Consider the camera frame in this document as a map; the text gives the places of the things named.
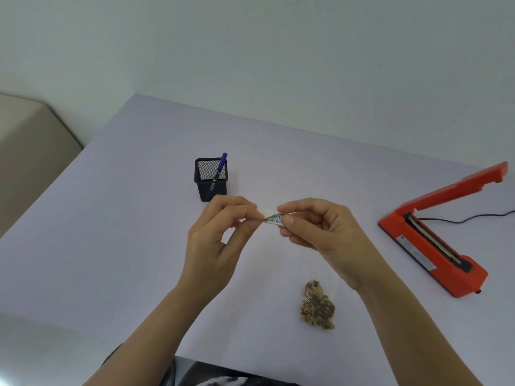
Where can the person's left hand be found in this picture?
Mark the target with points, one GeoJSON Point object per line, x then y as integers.
{"type": "Point", "coordinates": [205, 253]}

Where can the person's right hand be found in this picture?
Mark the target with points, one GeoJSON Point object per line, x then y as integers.
{"type": "Point", "coordinates": [342, 245]}

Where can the person's left thumb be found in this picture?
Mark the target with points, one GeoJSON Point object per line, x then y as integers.
{"type": "Point", "coordinates": [243, 233]}

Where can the person's right thumb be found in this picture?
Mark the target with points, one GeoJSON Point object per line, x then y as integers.
{"type": "Point", "coordinates": [303, 229]}

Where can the small white printed label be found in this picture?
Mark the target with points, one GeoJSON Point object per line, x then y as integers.
{"type": "Point", "coordinates": [275, 219]}

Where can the person's left forearm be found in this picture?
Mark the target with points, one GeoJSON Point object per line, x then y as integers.
{"type": "Point", "coordinates": [149, 341]}

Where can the person's right forearm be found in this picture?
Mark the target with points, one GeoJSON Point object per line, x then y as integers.
{"type": "Point", "coordinates": [414, 337]}

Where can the black mesh pen holder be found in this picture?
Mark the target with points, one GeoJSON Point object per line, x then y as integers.
{"type": "Point", "coordinates": [212, 188]}

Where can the blue pen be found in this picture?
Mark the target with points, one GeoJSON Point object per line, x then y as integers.
{"type": "Point", "coordinates": [220, 166]}

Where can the clear bag of cookies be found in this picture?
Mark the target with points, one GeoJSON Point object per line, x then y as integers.
{"type": "Point", "coordinates": [318, 307]}

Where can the orange heat sealer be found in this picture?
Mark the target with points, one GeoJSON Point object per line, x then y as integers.
{"type": "Point", "coordinates": [438, 261]}

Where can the dark patterned clothing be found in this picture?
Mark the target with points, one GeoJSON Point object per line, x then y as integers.
{"type": "Point", "coordinates": [201, 375]}

